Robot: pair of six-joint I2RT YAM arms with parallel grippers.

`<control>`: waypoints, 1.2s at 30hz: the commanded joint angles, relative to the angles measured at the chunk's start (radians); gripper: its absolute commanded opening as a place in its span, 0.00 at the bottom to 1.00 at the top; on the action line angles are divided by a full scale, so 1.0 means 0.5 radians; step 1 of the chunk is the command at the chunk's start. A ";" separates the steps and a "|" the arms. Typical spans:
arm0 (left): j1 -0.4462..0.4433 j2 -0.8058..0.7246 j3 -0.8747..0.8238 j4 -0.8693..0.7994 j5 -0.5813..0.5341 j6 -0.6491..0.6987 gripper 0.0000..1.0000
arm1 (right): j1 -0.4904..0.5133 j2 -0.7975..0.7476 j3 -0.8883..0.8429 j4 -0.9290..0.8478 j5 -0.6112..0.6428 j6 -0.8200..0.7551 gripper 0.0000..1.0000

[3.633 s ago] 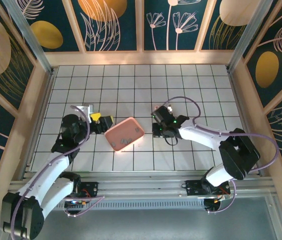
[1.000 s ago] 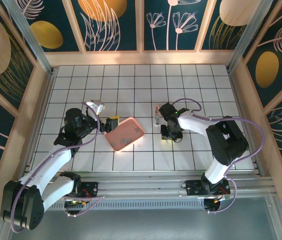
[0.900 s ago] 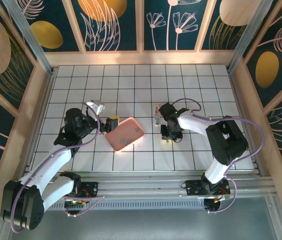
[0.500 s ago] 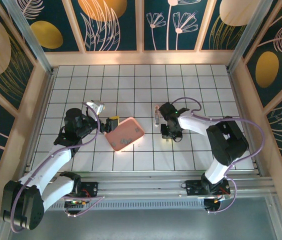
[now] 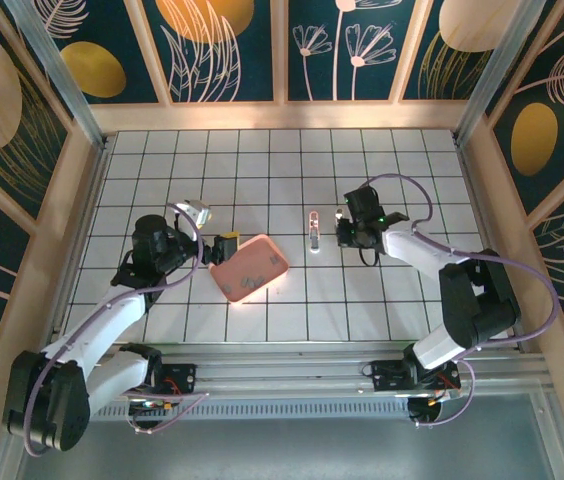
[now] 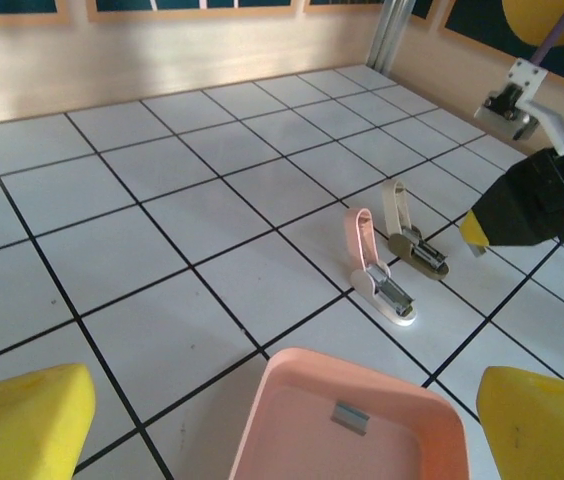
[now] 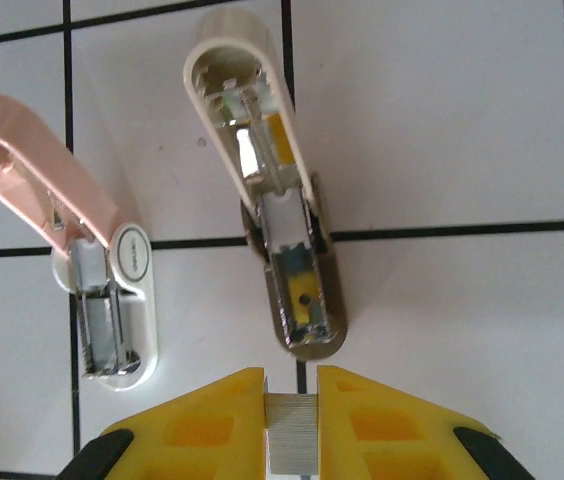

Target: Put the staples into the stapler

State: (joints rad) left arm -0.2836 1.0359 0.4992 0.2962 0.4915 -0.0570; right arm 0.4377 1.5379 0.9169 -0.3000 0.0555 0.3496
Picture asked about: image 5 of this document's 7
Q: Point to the pink plastic tray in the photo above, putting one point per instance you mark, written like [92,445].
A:
[262,250]

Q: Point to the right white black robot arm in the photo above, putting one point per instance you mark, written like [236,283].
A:
[477,300]

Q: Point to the grey metal shelf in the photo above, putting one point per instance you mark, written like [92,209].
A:
[282,450]

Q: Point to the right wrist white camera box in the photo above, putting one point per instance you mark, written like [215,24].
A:
[338,215]

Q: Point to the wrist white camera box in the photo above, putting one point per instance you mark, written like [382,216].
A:
[194,212]
[338,215]

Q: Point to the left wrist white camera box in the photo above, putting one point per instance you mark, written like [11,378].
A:
[194,212]

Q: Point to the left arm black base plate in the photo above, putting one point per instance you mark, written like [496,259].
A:
[182,375]

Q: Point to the long aluminium mounting rail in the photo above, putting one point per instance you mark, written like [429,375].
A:
[282,372]

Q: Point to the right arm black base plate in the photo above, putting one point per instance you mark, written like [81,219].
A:
[387,375]

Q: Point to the aluminium corner post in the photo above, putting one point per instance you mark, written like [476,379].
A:
[497,75]
[59,75]

